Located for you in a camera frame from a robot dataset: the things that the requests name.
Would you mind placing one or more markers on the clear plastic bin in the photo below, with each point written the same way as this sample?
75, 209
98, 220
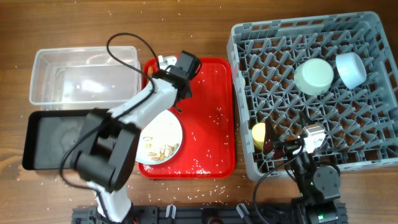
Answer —
80, 78

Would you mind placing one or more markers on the light blue plate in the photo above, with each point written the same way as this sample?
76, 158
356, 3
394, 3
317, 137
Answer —
165, 125

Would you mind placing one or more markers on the brown chicken bone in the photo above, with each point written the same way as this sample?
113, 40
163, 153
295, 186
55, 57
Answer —
150, 71

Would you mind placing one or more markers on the yellow plastic cup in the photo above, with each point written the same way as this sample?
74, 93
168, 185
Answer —
258, 135

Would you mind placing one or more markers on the red plastic tray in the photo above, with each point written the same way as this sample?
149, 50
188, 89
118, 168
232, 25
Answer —
207, 119

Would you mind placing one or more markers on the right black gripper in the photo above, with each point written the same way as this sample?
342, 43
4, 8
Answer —
288, 145

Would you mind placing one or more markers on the black plastic bin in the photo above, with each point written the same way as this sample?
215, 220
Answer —
51, 134

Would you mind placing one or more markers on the rice and peanuts leftovers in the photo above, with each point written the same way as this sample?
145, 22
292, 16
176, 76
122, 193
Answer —
159, 149

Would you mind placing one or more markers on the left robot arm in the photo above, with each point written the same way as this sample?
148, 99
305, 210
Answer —
164, 90

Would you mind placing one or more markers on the grey dishwasher rack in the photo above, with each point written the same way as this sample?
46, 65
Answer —
360, 124

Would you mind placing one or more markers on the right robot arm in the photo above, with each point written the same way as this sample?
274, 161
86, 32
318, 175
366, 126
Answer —
319, 186

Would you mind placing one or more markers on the light green bowl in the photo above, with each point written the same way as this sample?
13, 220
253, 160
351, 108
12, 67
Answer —
314, 77

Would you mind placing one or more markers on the small light blue bowl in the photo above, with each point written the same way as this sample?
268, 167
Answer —
351, 69

